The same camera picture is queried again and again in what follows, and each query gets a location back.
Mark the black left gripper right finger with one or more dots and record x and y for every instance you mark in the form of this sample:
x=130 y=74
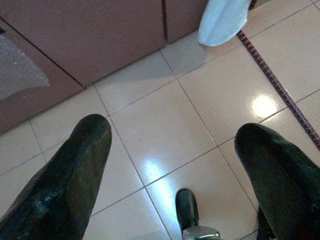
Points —
x=282 y=180

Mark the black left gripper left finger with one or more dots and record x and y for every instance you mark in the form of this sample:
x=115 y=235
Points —
x=62 y=187

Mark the brown cabinet door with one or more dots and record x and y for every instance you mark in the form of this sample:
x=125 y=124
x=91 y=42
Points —
x=37 y=105
x=87 y=37
x=185 y=17

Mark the black robot foot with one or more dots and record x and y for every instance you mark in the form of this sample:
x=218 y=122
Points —
x=187 y=207

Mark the clear bubble wrap sheet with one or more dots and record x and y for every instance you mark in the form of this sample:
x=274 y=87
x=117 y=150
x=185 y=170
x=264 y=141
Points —
x=17 y=67

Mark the white towel with pink car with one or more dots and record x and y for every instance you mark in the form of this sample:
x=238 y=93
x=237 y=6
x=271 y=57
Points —
x=222 y=20

